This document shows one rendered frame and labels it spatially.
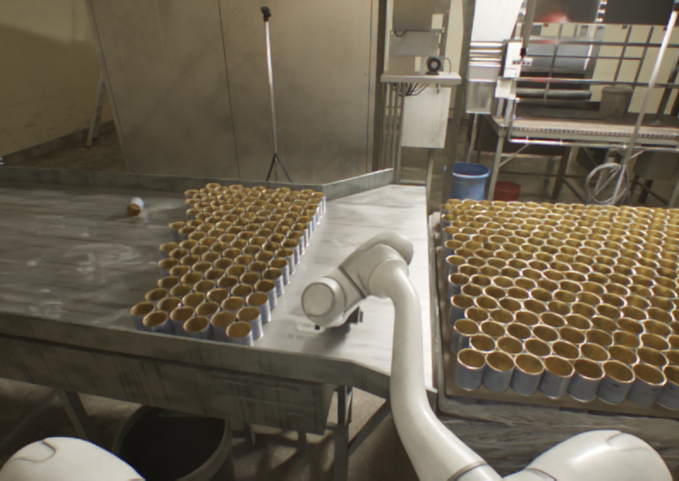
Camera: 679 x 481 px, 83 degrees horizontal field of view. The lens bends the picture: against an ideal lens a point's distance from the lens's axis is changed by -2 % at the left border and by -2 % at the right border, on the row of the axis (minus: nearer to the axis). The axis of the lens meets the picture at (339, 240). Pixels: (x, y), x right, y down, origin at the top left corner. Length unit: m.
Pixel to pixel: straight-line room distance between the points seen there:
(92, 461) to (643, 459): 0.73
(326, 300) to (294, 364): 0.30
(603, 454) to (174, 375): 1.09
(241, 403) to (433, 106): 3.07
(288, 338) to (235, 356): 0.17
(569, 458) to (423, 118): 3.37
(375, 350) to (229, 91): 3.01
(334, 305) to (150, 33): 3.52
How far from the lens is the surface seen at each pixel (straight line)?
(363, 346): 1.19
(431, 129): 3.82
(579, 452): 0.68
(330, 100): 3.53
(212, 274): 1.44
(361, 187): 2.21
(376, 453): 2.26
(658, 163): 5.13
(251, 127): 3.79
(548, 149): 5.65
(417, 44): 3.27
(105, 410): 2.73
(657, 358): 1.31
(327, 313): 0.84
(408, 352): 0.74
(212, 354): 1.16
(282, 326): 1.26
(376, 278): 0.85
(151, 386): 1.43
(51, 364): 1.63
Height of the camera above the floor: 1.90
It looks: 29 degrees down
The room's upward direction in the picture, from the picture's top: straight up
